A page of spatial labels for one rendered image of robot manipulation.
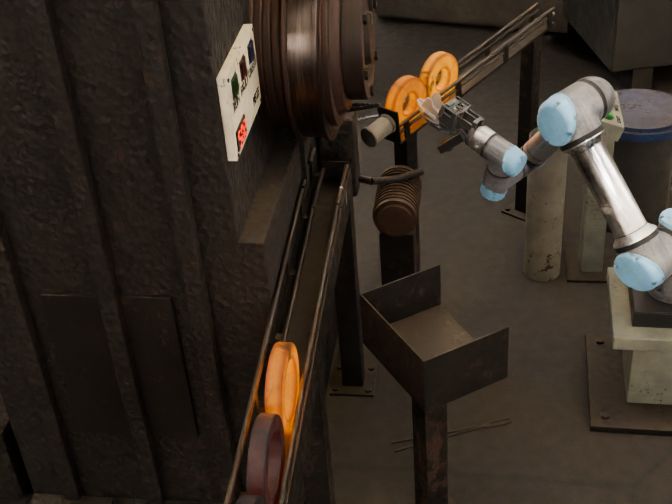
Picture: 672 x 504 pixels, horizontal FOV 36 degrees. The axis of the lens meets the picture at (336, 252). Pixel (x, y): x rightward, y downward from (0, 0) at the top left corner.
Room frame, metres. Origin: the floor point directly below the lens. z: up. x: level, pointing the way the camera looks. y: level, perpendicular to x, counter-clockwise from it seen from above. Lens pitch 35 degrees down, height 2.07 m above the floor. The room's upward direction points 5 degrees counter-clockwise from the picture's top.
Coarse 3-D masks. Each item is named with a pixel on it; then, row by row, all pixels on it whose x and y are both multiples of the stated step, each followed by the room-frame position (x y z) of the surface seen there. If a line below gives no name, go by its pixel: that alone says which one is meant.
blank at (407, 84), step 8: (400, 80) 2.69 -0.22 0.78; (408, 80) 2.69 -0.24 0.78; (416, 80) 2.71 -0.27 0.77; (392, 88) 2.67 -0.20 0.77; (400, 88) 2.66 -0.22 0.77; (408, 88) 2.68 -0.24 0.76; (416, 88) 2.71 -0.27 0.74; (424, 88) 2.73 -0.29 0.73; (392, 96) 2.65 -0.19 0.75; (400, 96) 2.66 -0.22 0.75; (416, 96) 2.71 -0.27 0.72; (424, 96) 2.73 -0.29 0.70; (392, 104) 2.64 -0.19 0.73; (400, 104) 2.66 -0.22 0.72; (408, 104) 2.73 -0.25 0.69; (416, 104) 2.71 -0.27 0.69; (400, 112) 2.66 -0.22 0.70; (408, 112) 2.70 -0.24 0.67; (400, 120) 2.66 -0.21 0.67; (400, 128) 2.66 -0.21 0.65
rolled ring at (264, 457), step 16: (272, 416) 1.39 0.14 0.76; (256, 432) 1.35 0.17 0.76; (272, 432) 1.37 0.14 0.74; (256, 448) 1.32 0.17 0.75; (272, 448) 1.41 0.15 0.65; (256, 464) 1.29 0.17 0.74; (272, 464) 1.40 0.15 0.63; (256, 480) 1.28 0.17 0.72; (272, 480) 1.37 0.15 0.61; (272, 496) 1.32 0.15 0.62
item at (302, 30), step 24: (288, 0) 2.09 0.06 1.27; (312, 0) 2.07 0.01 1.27; (288, 24) 2.06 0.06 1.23; (312, 24) 2.04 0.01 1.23; (288, 48) 2.04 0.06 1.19; (312, 48) 2.02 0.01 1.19; (288, 72) 2.03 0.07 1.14; (312, 72) 2.02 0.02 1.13; (312, 96) 2.03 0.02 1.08; (312, 120) 2.05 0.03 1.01
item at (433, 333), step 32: (384, 288) 1.81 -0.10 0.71; (416, 288) 1.84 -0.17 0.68; (384, 320) 1.69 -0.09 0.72; (416, 320) 1.82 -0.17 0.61; (448, 320) 1.82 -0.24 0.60; (384, 352) 1.70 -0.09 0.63; (416, 352) 1.58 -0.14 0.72; (448, 352) 1.57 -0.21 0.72; (480, 352) 1.61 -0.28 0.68; (416, 384) 1.58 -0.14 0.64; (448, 384) 1.57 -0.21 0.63; (480, 384) 1.61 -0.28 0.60; (416, 416) 1.73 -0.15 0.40; (416, 448) 1.73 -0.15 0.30; (416, 480) 1.74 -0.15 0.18
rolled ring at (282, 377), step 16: (272, 352) 1.54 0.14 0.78; (288, 352) 1.55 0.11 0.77; (272, 368) 1.50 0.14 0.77; (288, 368) 1.60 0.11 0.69; (272, 384) 1.48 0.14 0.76; (288, 384) 1.59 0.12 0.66; (272, 400) 1.46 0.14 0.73; (288, 400) 1.56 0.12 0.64; (288, 416) 1.52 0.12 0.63; (288, 432) 1.48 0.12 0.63
